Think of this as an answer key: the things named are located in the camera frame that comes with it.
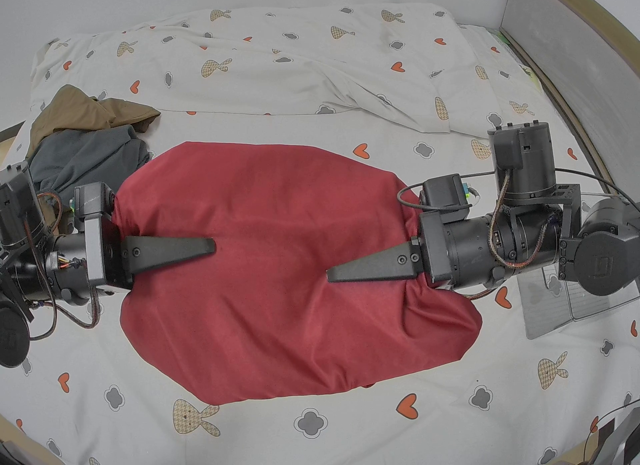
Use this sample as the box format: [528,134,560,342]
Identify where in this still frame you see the brown garment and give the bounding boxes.
[29,84,162,159]

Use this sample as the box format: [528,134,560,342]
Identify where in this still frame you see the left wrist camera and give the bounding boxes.
[70,182,118,221]

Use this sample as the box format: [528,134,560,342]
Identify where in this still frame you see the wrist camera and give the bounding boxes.
[70,182,118,221]
[419,174,473,213]

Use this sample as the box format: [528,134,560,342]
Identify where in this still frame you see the red shirt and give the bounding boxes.
[114,141,483,406]

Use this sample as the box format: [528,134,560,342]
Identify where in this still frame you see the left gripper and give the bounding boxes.
[14,216,217,307]

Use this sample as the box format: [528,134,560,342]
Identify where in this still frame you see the grey garment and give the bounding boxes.
[27,125,151,208]

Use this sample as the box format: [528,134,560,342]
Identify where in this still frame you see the black cable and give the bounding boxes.
[396,168,635,211]

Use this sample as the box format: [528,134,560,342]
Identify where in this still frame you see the bed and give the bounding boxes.
[0,0,640,465]

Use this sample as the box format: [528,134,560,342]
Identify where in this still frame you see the white printed quilt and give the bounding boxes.
[29,3,496,136]

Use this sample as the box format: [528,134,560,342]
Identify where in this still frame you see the clear plastic box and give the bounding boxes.
[517,268,640,340]

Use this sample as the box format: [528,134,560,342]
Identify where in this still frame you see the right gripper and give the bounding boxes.
[326,210,563,290]

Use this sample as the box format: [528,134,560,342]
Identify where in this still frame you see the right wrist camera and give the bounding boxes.
[419,174,473,213]

